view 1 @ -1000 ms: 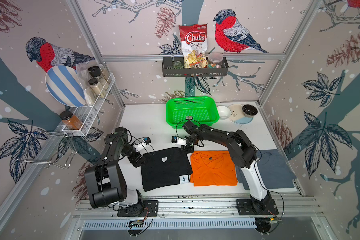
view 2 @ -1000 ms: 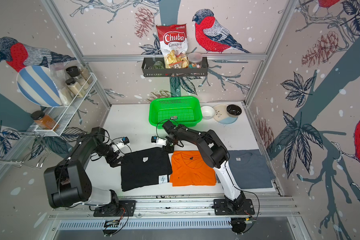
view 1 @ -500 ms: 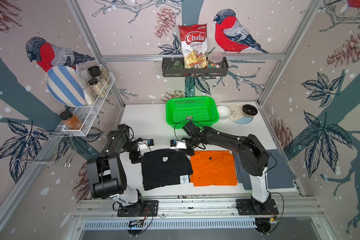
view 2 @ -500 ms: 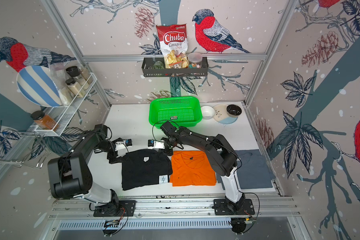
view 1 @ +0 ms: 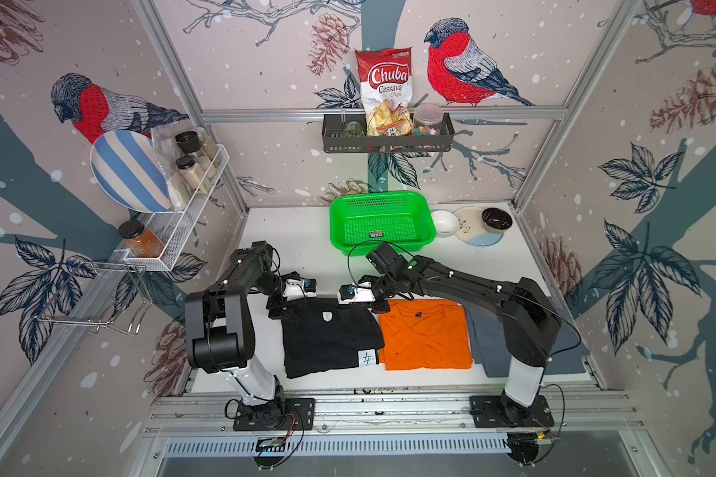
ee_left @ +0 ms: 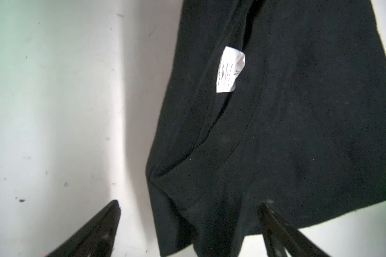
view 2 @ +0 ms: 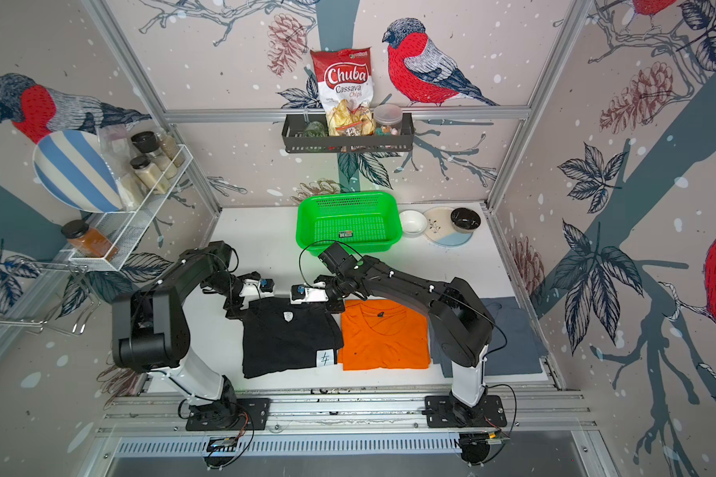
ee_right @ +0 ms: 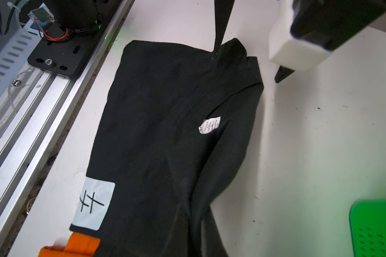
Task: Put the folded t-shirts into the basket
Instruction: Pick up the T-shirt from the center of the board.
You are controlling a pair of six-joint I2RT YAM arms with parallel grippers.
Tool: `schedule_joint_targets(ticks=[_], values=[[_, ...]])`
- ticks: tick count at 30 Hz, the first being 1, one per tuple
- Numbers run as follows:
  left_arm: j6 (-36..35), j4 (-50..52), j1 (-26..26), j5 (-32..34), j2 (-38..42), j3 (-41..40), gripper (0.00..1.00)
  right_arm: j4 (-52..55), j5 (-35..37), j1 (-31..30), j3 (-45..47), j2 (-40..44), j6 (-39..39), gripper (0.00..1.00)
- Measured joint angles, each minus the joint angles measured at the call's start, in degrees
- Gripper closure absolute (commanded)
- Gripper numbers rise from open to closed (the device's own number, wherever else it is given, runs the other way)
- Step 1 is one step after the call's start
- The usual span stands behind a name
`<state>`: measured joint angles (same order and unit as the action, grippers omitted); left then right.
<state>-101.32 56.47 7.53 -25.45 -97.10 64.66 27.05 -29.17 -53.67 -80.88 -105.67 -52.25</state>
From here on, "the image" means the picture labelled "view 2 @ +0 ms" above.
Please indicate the orange t-shirt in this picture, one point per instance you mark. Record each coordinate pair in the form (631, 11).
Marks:
(382, 334)

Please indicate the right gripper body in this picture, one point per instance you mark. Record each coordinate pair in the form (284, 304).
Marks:
(325, 293)

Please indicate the red cassava chips bag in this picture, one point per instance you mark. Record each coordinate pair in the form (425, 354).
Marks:
(345, 88)

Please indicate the orange spice jar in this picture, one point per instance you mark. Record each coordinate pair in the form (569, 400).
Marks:
(88, 241)

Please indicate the black t-shirt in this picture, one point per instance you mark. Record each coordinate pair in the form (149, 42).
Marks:
(280, 336)

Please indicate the beige and blue plate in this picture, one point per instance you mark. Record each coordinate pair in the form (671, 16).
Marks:
(442, 231)

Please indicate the green plastic basket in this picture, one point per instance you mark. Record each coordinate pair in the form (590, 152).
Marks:
(366, 221)

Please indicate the white wire wall rack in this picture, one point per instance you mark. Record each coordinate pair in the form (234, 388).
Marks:
(126, 229)

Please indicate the black wall shelf basket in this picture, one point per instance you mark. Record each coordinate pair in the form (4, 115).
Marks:
(296, 142)

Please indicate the clear plastic jar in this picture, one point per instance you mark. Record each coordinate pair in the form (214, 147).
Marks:
(388, 119)

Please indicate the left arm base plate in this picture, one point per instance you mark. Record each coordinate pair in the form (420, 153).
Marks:
(249, 414)

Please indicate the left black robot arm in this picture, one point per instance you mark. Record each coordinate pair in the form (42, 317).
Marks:
(151, 334)

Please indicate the white small bowl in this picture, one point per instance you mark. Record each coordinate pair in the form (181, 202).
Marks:
(413, 223)

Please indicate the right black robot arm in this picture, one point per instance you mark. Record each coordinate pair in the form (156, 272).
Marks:
(461, 323)

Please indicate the black bowl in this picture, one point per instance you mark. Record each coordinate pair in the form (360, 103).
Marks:
(465, 220)

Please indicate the green glass object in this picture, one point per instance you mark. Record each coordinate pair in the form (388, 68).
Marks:
(315, 129)

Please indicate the black lid spice jar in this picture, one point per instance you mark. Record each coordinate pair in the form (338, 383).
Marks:
(150, 175)
(147, 144)

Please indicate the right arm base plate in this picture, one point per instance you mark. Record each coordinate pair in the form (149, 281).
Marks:
(447, 412)

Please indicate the grey t-shirt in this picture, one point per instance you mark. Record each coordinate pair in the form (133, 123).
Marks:
(518, 354)

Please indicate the blue striped plate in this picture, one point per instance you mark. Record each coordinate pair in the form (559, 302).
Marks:
(69, 165)

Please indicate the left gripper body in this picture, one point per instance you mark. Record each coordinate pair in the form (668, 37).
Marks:
(242, 289)

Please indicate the chrome wire hook rack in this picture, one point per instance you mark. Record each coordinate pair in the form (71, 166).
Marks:
(46, 296)

